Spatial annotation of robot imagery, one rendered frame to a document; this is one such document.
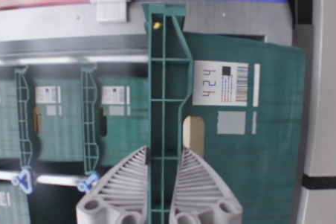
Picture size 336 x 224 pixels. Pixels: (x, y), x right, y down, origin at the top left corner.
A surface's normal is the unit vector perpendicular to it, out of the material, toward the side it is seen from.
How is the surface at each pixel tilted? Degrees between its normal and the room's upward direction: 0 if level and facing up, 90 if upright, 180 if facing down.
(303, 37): 90
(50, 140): 94
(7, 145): 92
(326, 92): 90
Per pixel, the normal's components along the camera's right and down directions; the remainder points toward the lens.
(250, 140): 0.11, 0.07
